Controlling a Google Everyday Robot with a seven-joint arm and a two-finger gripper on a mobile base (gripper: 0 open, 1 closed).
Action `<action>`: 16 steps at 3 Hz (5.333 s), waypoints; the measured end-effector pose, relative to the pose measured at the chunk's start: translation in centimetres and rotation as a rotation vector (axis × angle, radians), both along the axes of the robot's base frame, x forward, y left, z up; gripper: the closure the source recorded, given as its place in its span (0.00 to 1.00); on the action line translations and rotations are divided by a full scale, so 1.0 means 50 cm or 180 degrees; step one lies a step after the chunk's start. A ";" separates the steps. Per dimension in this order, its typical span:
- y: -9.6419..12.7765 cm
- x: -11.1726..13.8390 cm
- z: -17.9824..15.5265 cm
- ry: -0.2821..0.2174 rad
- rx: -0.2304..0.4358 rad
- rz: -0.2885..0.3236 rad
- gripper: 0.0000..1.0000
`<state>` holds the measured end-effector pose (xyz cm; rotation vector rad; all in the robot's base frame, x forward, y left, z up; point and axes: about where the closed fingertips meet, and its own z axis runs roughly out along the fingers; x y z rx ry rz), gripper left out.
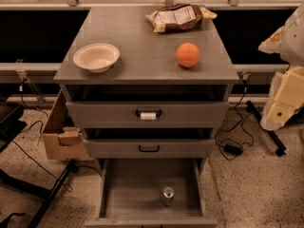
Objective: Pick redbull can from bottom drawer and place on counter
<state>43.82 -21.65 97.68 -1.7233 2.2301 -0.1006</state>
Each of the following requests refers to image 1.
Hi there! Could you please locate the black stand leg right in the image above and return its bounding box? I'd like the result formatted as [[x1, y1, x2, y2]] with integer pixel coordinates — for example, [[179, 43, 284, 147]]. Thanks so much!
[[245, 100, 288, 158]]

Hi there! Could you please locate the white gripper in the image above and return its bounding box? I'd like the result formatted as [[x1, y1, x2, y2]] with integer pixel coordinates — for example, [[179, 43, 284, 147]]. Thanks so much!
[[258, 28, 304, 131]]

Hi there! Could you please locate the brown chip bag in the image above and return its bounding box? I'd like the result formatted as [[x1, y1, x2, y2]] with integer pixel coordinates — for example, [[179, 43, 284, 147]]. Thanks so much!
[[146, 4, 218, 33]]

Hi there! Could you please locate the grey top drawer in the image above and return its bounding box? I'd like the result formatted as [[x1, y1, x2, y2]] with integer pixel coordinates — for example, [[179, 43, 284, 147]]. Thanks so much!
[[66, 102, 228, 128]]

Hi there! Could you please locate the grey open bottom drawer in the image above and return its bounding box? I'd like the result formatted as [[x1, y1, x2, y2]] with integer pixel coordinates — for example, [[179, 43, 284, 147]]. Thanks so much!
[[85, 159, 217, 228]]

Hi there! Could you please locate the white paper bowl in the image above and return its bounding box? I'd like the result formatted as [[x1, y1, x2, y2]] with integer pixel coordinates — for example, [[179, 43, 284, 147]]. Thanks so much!
[[73, 43, 120, 73]]

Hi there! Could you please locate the black cable on left floor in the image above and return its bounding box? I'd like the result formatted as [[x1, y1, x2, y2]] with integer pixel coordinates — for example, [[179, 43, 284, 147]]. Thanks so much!
[[0, 76, 103, 194]]

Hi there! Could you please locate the cardboard box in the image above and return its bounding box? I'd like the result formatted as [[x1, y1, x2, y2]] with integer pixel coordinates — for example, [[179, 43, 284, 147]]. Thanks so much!
[[43, 91, 89, 161]]

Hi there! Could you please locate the grey middle drawer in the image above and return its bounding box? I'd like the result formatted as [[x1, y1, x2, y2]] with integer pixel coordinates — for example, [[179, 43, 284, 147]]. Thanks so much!
[[84, 139, 215, 159]]

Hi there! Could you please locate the black stand leg left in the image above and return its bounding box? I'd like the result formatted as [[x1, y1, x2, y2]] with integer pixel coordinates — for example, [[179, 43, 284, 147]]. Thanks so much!
[[0, 160, 76, 228]]

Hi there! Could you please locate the grey drawer cabinet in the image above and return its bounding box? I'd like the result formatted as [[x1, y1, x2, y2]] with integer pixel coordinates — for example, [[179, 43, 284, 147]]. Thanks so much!
[[52, 5, 240, 163]]

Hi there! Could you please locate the black stand leg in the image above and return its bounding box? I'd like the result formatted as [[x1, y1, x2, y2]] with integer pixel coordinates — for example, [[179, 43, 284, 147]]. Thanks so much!
[[245, 100, 288, 158], [0, 160, 76, 228]]

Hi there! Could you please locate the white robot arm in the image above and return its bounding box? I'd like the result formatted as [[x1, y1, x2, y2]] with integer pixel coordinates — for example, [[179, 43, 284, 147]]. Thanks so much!
[[258, 4, 304, 130]]

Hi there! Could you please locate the silver redbull can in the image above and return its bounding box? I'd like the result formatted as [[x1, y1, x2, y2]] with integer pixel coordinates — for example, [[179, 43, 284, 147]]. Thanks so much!
[[161, 187, 175, 207]]

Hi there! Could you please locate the orange fruit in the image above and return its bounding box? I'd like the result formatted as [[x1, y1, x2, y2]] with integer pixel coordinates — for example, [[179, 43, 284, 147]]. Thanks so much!
[[176, 43, 200, 68]]

